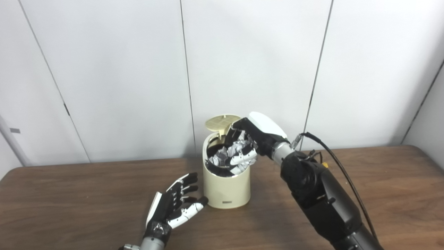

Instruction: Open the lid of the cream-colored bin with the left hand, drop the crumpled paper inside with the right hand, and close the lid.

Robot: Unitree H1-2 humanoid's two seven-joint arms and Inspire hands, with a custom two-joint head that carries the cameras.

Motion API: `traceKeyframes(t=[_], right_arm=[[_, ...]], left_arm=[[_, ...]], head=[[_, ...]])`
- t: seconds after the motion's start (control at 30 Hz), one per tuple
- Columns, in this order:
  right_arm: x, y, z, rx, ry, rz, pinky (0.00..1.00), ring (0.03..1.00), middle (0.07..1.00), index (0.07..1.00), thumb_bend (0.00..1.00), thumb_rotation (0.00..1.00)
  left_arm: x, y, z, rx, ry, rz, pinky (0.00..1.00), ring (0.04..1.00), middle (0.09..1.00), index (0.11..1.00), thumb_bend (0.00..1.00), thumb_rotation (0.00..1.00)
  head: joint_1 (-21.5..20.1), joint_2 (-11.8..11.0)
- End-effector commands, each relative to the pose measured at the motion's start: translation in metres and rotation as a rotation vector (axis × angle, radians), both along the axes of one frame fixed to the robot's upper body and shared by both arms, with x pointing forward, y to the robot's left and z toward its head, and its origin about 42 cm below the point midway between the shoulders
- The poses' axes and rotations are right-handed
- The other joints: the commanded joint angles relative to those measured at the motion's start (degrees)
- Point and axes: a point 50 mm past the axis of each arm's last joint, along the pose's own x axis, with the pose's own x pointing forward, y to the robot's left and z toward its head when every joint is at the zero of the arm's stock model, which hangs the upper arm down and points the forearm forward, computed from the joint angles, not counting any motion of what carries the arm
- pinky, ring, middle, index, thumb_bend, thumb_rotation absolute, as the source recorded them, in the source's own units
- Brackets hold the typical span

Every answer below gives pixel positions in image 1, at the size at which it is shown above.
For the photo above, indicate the white and black left hand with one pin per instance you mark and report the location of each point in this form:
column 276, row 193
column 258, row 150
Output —
column 164, row 210

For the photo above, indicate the white and black right hand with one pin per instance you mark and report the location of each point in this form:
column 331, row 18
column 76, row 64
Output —
column 263, row 133

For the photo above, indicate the white paper ball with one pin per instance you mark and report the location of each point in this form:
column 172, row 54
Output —
column 239, row 146
column 219, row 158

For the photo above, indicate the cream-colored lidded bin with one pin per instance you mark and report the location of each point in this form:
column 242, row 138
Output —
column 225, row 189

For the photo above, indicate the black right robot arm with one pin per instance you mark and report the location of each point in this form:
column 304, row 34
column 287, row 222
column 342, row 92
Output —
column 322, row 198

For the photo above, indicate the black wall panel hinge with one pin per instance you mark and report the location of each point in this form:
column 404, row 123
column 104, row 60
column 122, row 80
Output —
column 66, row 109

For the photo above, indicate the white wall pole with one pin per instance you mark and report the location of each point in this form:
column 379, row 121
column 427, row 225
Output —
column 14, row 142

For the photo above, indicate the small grey wall label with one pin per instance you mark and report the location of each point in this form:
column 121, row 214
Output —
column 15, row 130

